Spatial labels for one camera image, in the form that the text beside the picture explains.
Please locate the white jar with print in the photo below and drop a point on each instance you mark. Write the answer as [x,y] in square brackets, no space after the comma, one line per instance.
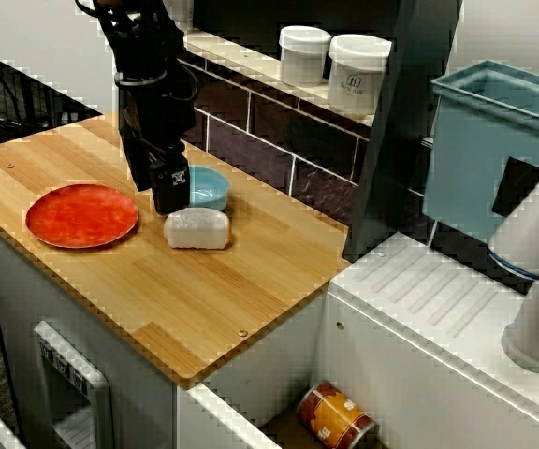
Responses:
[356,75]

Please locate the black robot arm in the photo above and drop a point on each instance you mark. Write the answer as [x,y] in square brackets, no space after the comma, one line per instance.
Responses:
[134,37]

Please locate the cream shelf ledge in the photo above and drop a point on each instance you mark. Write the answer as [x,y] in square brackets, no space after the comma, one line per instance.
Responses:
[251,65]

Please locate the white dispenser panel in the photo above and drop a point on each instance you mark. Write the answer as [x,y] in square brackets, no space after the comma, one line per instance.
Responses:
[82,393]

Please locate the grey toy faucet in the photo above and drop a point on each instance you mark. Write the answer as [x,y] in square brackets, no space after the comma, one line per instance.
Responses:
[531,224]

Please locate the orange soup can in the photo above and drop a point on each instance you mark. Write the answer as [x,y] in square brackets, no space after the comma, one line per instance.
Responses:
[332,414]

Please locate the white toy sink unit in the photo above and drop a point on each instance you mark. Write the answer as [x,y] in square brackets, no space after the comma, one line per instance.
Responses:
[438,304]

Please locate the light blue bowl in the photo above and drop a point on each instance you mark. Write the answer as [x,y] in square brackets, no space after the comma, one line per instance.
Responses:
[211,184]

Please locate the plain white lidded jar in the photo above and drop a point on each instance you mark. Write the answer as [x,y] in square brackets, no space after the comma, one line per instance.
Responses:
[304,51]

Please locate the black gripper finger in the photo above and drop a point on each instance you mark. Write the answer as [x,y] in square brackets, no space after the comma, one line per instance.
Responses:
[139,163]
[171,182]

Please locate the dark grey upright panel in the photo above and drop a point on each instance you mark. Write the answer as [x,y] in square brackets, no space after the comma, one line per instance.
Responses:
[391,140]

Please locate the teal plastic bin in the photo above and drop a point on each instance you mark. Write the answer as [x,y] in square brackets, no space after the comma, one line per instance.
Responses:
[466,154]

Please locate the orange round plate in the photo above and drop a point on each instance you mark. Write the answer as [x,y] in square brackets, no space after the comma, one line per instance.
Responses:
[82,215]

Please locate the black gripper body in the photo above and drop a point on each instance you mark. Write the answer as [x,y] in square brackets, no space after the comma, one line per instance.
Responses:
[157,112]

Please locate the salmon sushi toy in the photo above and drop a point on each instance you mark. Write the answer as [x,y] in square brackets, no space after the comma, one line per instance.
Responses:
[197,229]

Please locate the white kitchen cabinet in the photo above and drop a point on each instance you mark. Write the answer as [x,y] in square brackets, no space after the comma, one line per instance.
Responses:
[17,290]

